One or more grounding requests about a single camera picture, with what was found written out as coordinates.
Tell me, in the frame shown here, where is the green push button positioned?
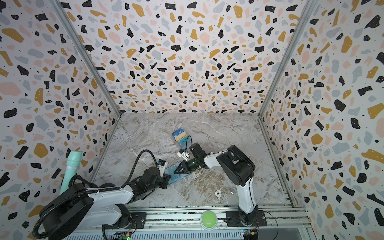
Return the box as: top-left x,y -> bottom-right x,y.
200,211 -> 218,231

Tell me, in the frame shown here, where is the left black corrugated cable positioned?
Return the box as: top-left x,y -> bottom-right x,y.
32,149 -> 159,240

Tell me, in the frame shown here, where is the mint green cylinder handle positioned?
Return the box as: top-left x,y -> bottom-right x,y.
60,151 -> 82,195

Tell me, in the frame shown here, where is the aluminium front rail frame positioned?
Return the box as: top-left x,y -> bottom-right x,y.
59,205 -> 313,240

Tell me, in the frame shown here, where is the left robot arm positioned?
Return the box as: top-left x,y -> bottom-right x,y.
32,167 -> 171,240

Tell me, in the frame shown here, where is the white poker chip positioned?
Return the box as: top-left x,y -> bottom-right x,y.
215,190 -> 222,198

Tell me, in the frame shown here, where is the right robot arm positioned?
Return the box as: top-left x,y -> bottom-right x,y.
174,143 -> 259,226

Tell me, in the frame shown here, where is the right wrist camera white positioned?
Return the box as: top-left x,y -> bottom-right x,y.
177,149 -> 190,161

